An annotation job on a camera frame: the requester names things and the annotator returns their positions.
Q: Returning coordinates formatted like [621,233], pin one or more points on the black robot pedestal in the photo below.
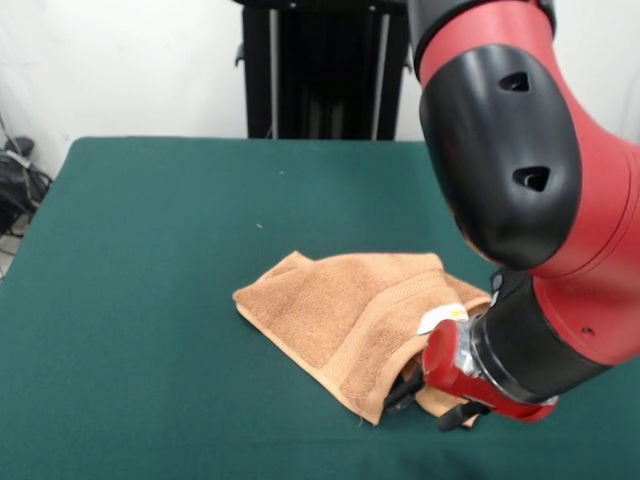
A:
[325,75]

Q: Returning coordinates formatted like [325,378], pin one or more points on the tan terry towel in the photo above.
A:
[325,310]

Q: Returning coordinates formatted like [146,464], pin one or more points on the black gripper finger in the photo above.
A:
[402,395]
[455,417]

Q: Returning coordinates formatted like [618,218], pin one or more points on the dark green table cloth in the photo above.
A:
[150,250]

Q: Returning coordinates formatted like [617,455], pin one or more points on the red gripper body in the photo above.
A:
[440,355]

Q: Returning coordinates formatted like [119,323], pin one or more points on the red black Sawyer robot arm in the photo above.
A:
[525,150]

